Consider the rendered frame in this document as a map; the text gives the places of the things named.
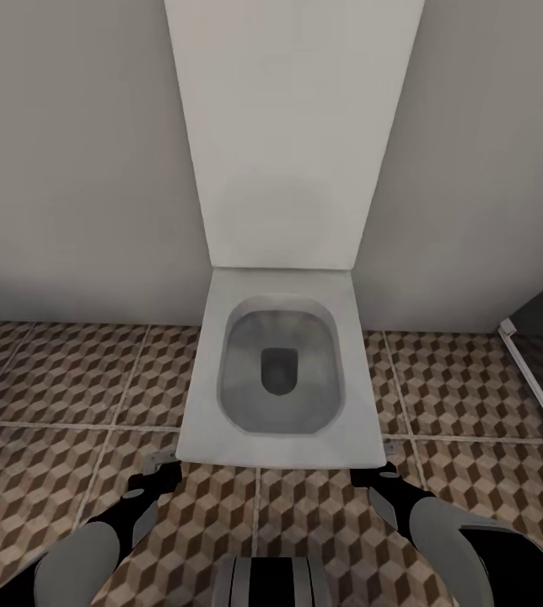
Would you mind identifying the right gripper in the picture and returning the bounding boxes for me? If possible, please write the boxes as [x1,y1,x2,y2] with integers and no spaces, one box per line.
[350,461,395,488]

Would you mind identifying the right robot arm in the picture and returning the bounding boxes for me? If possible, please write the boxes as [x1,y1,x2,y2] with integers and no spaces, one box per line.
[350,443,543,607]

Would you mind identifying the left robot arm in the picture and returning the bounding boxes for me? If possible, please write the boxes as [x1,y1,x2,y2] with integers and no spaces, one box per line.
[0,449,181,607]

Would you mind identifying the robot trunk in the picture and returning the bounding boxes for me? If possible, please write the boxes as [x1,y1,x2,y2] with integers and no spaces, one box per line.
[211,557,332,607]

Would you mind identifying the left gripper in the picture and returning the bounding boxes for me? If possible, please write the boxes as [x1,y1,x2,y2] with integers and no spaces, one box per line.
[127,466,181,495]

